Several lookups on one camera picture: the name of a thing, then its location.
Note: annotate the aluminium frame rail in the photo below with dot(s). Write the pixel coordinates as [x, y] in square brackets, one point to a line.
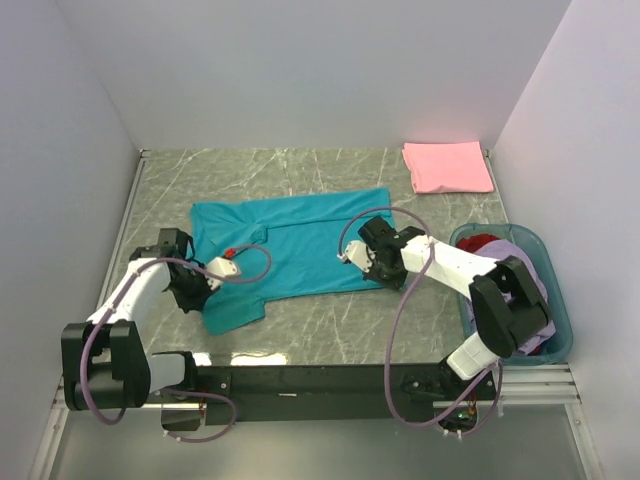
[521, 386]

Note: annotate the folded pink t shirt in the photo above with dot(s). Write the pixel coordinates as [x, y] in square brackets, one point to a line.
[447, 168]

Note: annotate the red t shirt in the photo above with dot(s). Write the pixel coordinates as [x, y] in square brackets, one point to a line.
[474, 243]

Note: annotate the teal t shirt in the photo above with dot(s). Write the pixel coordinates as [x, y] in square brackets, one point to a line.
[291, 241]

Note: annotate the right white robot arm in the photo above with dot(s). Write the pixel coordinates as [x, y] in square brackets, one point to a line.
[456, 269]

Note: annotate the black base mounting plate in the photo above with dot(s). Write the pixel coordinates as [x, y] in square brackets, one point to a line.
[333, 392]

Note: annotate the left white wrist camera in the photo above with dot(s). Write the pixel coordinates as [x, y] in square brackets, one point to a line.
[221, 269]

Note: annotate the lavender t shirt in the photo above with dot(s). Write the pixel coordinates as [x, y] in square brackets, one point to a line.
[509, 305]

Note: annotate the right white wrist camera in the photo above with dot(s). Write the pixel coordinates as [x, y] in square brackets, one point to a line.
[358, 254]

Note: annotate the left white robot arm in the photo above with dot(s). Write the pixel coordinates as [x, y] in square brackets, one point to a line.
[105, 356]

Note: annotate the teal plastic laundry basket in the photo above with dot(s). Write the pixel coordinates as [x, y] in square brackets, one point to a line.
[555, 350]

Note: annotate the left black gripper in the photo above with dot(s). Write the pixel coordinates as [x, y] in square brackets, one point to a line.
[197, 301]

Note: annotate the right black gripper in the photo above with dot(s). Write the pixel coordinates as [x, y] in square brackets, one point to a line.
[397, 283]

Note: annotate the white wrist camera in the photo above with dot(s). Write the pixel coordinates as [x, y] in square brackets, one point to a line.
[221, 269]
[358, 254]

